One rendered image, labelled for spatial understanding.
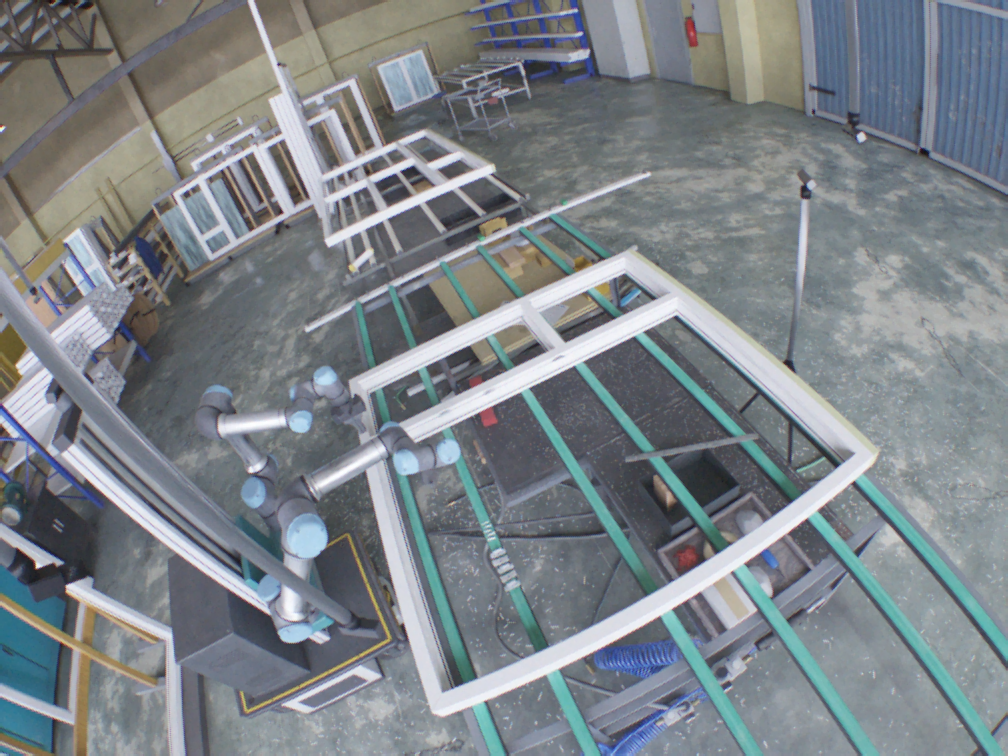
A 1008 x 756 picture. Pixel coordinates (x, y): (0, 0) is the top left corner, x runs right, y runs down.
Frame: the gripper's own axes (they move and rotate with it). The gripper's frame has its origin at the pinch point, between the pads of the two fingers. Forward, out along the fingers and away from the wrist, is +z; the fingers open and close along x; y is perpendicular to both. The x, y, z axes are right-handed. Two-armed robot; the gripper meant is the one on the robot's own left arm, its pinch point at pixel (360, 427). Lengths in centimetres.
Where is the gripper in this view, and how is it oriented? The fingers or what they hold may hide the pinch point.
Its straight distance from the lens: 197.7
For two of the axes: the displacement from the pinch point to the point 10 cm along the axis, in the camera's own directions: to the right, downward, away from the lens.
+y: -3.5, -5.7, 7.4
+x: -9.0, 4.3, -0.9
